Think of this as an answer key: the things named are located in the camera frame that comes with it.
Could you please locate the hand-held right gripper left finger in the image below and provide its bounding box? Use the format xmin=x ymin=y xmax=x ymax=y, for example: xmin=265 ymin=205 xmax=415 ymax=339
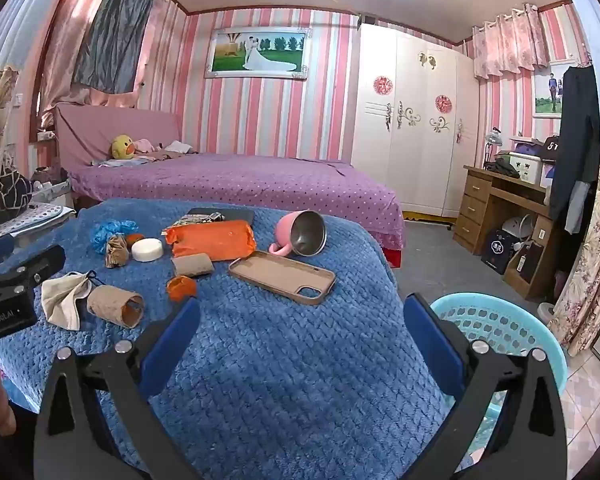
xmin=32 ymin=297 xmax=203 ymax=480

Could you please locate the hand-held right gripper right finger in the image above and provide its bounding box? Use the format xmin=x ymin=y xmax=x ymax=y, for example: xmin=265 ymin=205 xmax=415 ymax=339
xmin=387 ymin=292 xmax=568 ymax=480

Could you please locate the teal plastic basket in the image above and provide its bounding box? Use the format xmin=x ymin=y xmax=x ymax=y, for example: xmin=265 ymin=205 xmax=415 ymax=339
xmin=427 ymin=292 xmax=568 ymax=461

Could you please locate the brown cardboard tube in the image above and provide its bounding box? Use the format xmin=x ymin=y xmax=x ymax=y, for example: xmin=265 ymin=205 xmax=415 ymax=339
xmin=171 ymin=252 xmax=215 ymax=279
xmin=86 ymin=284 xmax=146 ymax=329

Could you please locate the brown stocking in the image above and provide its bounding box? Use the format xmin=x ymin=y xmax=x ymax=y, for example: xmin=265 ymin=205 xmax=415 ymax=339
xmin=104 ymin=236 xmax=131 ymax=268

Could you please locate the patterned snack packet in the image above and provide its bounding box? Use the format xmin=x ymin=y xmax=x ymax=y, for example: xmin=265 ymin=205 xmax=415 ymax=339
xmin=172 ymin=212 xmax=226 ymax=228

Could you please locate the white crumpled cloth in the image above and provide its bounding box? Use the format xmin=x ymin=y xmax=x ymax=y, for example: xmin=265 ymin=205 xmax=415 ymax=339
xmin=41 ymin=271 xmax=97 ymax=332

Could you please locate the polka dot cloth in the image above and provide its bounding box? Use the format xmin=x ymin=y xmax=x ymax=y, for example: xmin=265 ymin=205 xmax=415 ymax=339
xmin=0 ymin=202 xmax=76 ymax=238

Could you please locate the black patterned cushion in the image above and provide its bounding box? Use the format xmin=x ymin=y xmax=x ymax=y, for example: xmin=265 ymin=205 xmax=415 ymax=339
xmin=0 ymin=169 xmax=33 ymax=211

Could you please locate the blue plastic bag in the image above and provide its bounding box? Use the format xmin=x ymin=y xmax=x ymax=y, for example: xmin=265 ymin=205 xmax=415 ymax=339
xmin=90 ymin=219 xmax=140 ymax=256

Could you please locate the white round lid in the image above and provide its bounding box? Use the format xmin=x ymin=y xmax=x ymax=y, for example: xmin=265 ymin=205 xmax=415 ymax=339
xmin=131 ymin=238 xmax=164 ymax=263

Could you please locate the orange plastic package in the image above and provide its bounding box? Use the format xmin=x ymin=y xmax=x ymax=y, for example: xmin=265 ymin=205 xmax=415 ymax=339
xmin=162 ymin=220 xmax=257 ymax=262

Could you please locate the blue fleece blanket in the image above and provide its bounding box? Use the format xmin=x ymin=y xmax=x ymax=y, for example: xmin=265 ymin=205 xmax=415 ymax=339
xmin=0 ymin=197 xmax=461 ymax=480

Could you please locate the black paper bag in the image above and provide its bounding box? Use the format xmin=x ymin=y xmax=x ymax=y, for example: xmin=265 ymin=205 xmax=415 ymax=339
xmin=481 ymin=229 xmax=517 ymax=276

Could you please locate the beige phone case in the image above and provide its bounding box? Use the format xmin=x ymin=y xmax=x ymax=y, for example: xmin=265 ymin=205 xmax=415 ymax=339
xmin=228 ymin=250 xmax=337 ymax=307

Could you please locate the brown paper bag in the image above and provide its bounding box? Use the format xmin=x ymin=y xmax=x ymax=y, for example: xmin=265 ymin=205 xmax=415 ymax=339
xmin=514 ymin=242 xmax=546 ymax=283

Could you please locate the light blue cloth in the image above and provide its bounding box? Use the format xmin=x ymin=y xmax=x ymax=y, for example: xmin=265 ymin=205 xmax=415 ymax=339
xmin=92 ymin=157 xmax=147 ymax=168

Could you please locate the black flat case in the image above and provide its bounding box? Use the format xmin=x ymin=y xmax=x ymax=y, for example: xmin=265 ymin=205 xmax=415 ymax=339
xmin=186 ymin=207 xmax=256 ymax=226

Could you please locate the yellow duck plush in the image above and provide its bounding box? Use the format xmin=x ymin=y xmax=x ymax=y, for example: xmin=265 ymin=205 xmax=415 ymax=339
xmin=111 ymin=134 xmax=135 ymax=161

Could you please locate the wooden desk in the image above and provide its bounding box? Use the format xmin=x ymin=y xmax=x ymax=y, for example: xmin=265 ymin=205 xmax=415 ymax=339
xmin=452 ymin=164 xmax=563 ymax=301

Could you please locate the white round fan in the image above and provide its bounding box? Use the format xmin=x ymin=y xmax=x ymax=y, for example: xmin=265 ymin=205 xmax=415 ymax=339
xmin=500 ymin=214 xmax=536 ymax=242

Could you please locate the pink covered headboard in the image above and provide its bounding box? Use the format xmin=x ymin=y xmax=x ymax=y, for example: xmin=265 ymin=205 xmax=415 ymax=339
xmin=54 ymin=103 xmax=183 ymax=171

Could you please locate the pink metal mug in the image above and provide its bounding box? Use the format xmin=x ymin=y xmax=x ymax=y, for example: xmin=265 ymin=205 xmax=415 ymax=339
xmin=269 ymin=210 xmax=327 ymax=258

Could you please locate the purple dotted bedspread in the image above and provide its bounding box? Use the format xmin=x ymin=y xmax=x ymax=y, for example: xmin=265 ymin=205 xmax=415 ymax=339
xmin=67 ymin=152 xmax=406 ymax=251

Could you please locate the pink floral door curtain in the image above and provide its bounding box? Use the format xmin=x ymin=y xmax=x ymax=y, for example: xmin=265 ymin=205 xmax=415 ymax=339
xmin=547 ymin=157 xmax=600 ymax=358

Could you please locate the beige garment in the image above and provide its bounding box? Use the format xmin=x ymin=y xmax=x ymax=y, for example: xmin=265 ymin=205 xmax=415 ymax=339
xmin=152 ymin=141 xmax=199 ymax=159

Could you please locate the dark green cloth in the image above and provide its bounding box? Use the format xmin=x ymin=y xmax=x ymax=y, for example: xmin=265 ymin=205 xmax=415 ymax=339
xmin=484 ymin=157 xmax=521 ymax=180

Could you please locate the white storage box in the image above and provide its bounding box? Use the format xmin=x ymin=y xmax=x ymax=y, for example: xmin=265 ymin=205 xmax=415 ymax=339
xmin=508 ymin=150 xmax=546 ymax=186

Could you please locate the white wardrobe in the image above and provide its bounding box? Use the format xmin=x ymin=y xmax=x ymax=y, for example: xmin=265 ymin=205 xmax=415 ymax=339
xmin=351 ymin=22 xmax=481 ymax=220

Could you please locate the desk lamp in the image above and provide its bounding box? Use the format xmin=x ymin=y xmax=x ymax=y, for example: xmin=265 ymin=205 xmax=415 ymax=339
xmin=482 ymin=127 xmax=505 ymax=166

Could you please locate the pink satin curtain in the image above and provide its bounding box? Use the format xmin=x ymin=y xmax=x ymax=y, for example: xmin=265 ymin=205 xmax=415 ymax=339
xmin=37 ymin=0 xmax=188 ymax=131

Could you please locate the grey window curtain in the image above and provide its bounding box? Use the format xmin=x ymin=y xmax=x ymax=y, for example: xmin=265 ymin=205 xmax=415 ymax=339
xmin=71 ymin=0 xmax=157 ymax=95

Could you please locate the dark hanging garment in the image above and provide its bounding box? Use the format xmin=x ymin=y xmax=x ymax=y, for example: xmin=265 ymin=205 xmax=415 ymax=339
xmin=549 ymin=65 xmax=600 ymax=226

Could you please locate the framed wedding picture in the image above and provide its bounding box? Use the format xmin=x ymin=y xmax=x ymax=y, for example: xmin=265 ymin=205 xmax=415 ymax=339
xmin=203 ymin=26 xmax=313 ymax=80

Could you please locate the pink floral valance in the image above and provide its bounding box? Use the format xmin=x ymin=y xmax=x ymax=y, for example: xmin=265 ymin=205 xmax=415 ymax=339
xmin=472 ymin=4 xmax=551 ymax=80

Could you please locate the small wall photo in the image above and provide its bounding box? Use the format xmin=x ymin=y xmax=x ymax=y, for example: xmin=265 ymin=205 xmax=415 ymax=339
xmin=532 ymin=62 xmax=566 ymax=118

